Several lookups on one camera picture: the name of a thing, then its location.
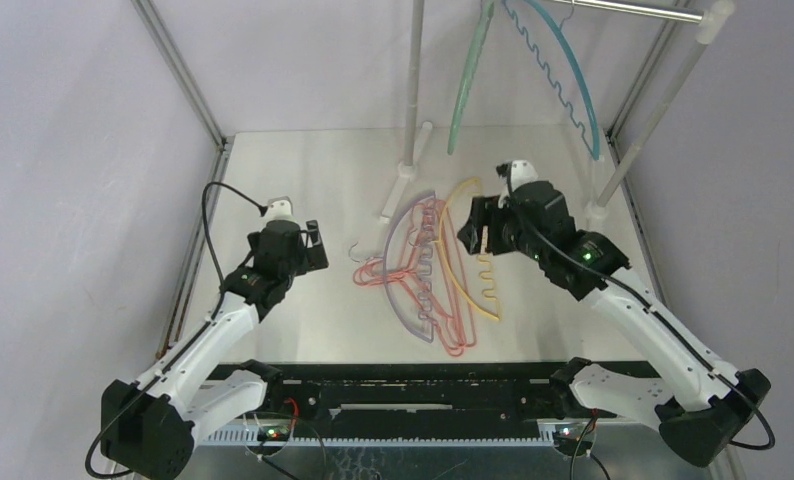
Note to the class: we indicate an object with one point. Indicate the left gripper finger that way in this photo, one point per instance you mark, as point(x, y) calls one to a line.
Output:
point(315, 259)
point(311, 234)

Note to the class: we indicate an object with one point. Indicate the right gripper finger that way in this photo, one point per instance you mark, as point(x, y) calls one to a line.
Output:
point(485, 211)
point(476, 239)

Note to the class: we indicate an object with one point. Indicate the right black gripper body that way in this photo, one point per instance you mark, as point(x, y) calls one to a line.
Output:
point(488, 225)

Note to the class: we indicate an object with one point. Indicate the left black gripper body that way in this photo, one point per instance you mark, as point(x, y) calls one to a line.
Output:
point(296, 265)

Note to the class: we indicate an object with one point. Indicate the teal wavy hanger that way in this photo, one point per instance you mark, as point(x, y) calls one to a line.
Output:
point(568, 83)

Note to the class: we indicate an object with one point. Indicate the green wavy hanger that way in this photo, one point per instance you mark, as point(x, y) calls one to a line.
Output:
point(478, 39)

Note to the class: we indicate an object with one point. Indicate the purple wavy hanger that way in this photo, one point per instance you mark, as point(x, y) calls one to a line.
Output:
point(403, 267)

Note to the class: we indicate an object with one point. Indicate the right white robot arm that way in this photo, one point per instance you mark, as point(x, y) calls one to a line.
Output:
point(697, 404)

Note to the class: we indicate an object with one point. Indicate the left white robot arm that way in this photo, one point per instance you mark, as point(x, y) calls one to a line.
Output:
point(152, 425)

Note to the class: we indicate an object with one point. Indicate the yellow wavy hanger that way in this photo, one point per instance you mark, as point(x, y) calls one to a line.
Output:
point(486, 275)

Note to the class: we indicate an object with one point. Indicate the metal hanging rod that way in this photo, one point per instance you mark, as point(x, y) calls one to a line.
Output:
point(639, 8)

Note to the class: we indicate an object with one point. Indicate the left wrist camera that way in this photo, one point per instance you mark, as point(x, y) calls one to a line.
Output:
point(279, 209)

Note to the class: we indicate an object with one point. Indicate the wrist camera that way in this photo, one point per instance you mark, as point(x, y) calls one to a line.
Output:
point(514, 174)
point(279, 209)

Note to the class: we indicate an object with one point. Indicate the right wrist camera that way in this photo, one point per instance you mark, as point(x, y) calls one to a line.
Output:
point(514, 174)

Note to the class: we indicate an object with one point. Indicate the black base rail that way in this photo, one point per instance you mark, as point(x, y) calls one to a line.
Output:
point(437, 404)

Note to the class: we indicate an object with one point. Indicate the right aluminium frame post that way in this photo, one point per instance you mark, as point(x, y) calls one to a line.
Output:
point(645, 71)

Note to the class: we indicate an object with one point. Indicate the aluminium frame post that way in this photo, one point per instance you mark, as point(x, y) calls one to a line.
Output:
point(645, 71)
point(165, 43)

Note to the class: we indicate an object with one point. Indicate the left aluminium frame post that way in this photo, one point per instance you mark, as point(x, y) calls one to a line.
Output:
point(165, 43)

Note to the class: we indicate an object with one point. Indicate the white clothes rack frame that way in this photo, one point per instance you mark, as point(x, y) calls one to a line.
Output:
point(416, 135)

